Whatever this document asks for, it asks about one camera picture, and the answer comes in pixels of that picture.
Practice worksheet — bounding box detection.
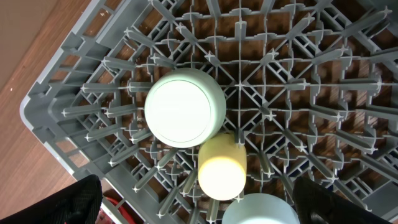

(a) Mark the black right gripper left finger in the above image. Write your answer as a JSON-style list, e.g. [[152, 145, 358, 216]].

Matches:
[[1, 174, 103, 224]]

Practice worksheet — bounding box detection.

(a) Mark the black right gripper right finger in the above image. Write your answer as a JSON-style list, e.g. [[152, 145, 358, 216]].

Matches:
[[293, 177, 390, 224]]

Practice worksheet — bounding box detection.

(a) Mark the light blue bowl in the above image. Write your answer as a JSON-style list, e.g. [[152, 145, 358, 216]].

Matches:
[[221, 193, 300, 224]]

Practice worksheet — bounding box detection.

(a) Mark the yellow cup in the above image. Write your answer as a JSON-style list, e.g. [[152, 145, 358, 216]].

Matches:
[[198, 133, 247, 201]]

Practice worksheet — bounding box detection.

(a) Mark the green bowl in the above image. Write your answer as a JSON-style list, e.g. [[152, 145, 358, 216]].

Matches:
[[144, 68, 226, 148]]

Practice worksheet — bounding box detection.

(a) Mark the grey dishwasher rack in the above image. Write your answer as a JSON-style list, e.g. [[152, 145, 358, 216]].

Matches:
[[20, 0, 397, 223]]

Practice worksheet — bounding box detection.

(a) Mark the red serving tray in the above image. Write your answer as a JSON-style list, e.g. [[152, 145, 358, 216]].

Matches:
[[96, 189, 142, 224]]

